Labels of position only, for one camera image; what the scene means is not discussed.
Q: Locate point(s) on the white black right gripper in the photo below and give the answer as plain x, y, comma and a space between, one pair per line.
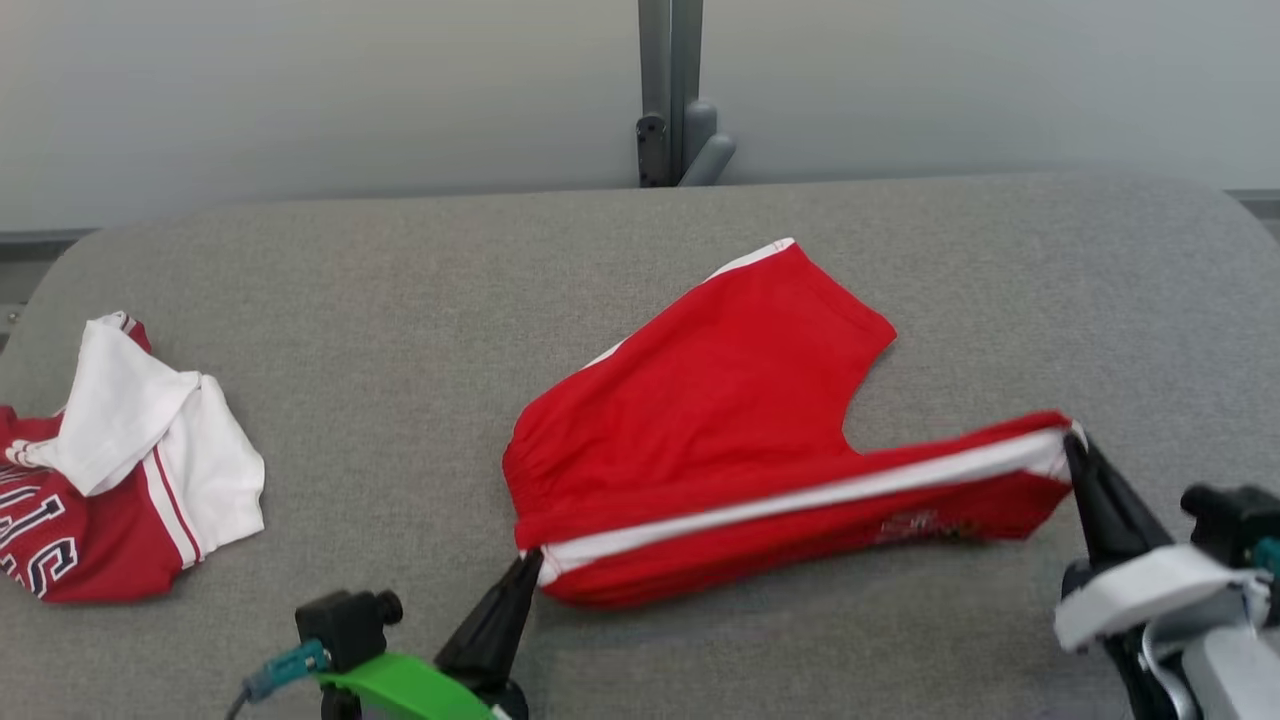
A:
1150, 590

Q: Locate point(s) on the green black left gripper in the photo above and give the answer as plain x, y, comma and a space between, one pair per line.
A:
410, 690

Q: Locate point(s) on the red shorts white side stripe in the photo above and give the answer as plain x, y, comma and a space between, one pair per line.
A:
720, 400

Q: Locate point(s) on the red white lettered jersey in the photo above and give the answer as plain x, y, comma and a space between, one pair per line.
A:
120, 420

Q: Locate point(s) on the grey tubular partition foot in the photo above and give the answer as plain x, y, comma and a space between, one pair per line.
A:
708, 155

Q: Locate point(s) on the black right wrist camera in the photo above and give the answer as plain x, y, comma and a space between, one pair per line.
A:
1230, 520

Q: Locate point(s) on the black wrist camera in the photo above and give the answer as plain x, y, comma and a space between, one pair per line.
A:
1230, 520
345, 625

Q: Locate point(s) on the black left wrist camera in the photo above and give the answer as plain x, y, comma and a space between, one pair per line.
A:
345, 625

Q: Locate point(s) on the dark metal post bracket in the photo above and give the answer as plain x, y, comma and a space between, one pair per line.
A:
652, 150

